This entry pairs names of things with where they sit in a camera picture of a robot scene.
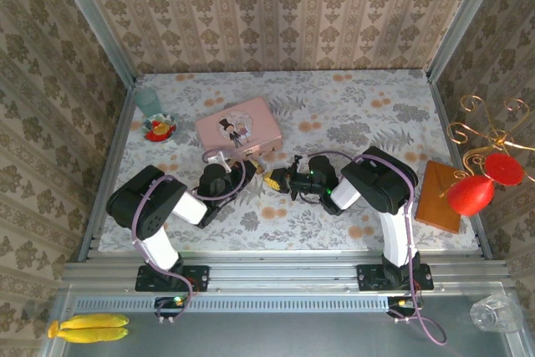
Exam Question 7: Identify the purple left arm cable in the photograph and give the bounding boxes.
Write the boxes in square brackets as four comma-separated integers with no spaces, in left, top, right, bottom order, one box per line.
[130,149,248,325]

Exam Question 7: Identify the pink illustrated tin box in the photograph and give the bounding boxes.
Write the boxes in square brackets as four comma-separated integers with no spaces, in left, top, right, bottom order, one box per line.
[194,96,283,161]

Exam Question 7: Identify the red round disc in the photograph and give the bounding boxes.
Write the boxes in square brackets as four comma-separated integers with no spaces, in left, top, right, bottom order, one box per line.
[484,152,526,186]

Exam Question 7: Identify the clear faceted glass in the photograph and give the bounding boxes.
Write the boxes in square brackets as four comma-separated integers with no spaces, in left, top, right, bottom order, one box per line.
[469,294,524,334]

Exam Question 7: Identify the red oval ball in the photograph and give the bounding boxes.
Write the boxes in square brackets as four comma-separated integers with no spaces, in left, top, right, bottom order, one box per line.
[446,175,497,217]

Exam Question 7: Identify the grey slotted cable duct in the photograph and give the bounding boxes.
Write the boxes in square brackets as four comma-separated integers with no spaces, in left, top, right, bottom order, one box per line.
[73,294,392,313]

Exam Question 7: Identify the colourful patterned small bowl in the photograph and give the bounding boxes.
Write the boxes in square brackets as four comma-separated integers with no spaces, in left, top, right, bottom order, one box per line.
[143,112,179,143]

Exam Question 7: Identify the gold wire jewellery stand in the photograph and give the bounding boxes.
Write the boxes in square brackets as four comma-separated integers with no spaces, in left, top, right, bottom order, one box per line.
[438,94,535,199]

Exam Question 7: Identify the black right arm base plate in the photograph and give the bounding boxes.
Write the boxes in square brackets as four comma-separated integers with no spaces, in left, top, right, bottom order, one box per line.
[355,263,435,293]

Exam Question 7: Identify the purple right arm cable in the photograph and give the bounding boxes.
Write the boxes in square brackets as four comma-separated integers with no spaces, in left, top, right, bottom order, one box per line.
[308,150,449,346]

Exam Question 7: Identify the aluminium frame corner post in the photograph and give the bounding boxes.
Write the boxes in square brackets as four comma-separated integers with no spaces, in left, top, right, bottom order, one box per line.
[48,0,139,84]
[425,0,510,83]

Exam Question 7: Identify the brown wooden board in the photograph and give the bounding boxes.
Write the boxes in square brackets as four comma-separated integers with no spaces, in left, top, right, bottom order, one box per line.
[414,159,463,234]

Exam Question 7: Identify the yellow toy banana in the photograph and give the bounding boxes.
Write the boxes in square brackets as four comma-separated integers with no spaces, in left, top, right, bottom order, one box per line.
[47,321,130,343]
[58,313,130,330]

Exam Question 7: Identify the aluminium front frame rail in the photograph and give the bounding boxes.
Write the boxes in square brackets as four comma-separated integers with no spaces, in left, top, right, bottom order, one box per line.
[61,249,513,292]

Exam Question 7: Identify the black connector box orange plug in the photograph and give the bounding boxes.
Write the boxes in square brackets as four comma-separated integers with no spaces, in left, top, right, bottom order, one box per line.
[387,295,420,319]

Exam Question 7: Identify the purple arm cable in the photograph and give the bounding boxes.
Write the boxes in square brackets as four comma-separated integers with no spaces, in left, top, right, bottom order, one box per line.
[130,149,248,325]
[308,150,449,346]

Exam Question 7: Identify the teal translucent cup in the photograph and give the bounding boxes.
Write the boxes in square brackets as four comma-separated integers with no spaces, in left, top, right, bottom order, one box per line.
[133,87,162,117]

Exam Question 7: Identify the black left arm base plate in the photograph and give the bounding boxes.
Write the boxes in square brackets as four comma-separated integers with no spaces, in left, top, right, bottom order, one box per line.
[135,264,211,293]

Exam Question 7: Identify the black connector box green light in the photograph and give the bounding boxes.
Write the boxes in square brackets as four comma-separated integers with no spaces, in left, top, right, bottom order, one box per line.
[154,295,187,319]

